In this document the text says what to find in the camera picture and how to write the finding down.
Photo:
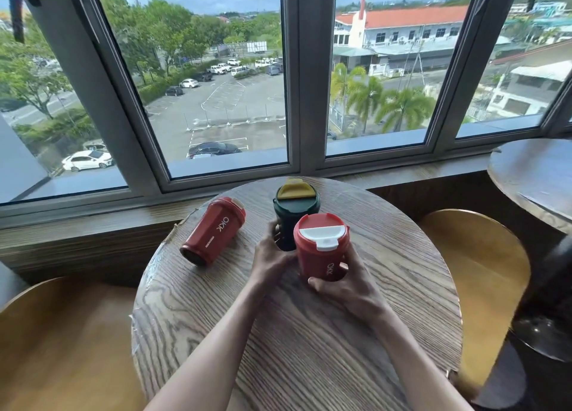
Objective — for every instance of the person's right hand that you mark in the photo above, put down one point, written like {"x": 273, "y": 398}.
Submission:
{"x": 357, "y": 290}

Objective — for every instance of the person's left hand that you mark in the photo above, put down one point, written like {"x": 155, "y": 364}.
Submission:
{"x": 268, "y": 265}

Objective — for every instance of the person's right thumb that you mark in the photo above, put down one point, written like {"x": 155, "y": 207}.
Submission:
{"x": 322, "y": 284}

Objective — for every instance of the person's left fingers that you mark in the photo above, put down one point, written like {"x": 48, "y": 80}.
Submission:
{"x": 272, "y": 236}

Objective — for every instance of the red tumbler with white lid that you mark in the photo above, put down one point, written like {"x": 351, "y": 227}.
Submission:
{"x": 322, "y": 249}

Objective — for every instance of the green tumbler with yellow lid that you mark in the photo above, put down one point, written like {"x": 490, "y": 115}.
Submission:
{"x": 296, "y": 205}

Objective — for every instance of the person's left forearm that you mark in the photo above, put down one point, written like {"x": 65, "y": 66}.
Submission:
{"x": 210, "y": 357}

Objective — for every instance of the person's right forearm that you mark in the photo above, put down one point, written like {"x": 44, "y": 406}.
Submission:
{"x": 420, "y": 366}

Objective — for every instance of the red tumbler with beige lid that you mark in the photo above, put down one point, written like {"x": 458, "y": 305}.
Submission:
{"x": 214, "y": 229}

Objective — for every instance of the black parked car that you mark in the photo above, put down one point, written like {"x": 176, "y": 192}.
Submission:
{"x": 213, "y": 149}

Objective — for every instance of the wooden chair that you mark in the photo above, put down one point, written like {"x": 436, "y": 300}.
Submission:
{"x": 482, "y": 281}
{"x": 67, "y": 348}

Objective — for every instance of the white parked car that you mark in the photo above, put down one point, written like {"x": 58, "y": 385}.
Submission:
{"x": 87, "y": 160}

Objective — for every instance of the red roofed white building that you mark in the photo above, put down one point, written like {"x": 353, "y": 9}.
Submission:
{"x": 402, "y": 35}

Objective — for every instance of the grey window frame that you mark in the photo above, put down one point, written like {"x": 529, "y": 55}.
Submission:
{"x": 308, "y": 89}

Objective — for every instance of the black table pedestal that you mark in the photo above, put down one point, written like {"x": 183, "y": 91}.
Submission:
{"x": 545, "y": 334}

